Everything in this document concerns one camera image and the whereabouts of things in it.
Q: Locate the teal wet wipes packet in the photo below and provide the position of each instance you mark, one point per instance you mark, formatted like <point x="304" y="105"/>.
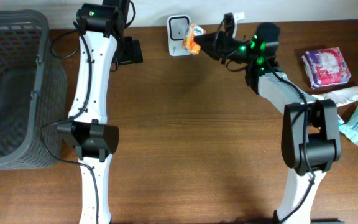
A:
<point x="357" y="124"/>

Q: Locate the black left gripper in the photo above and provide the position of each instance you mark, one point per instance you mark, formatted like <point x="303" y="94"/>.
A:
<point x="133" y="50"/>

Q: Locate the white tube brown cap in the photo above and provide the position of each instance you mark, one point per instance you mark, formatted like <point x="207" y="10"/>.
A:
<point x="341" y="97"/>

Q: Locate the grey plastic mesh basket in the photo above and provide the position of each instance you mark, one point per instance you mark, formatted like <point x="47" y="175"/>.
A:
<point x="33" y="92"/>

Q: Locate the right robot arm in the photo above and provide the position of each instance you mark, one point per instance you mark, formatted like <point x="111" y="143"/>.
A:
<point x="310" y="141"/>

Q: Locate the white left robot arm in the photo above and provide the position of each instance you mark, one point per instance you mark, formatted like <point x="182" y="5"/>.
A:
<point x="103" y="49"/>

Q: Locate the white barcode scanner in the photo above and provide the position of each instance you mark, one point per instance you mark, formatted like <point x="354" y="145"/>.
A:
<point x="176" y="28"/>

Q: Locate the red purple plastic pack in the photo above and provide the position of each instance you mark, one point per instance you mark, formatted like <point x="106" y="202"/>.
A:
<point x="326" y="67"/>

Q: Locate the orange Kleenex tissue pack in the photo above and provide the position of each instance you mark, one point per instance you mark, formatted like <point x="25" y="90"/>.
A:
<point x="189" y="43"/>

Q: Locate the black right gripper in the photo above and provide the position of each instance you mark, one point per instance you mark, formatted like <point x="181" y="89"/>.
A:
<point x="225" y="43"/>

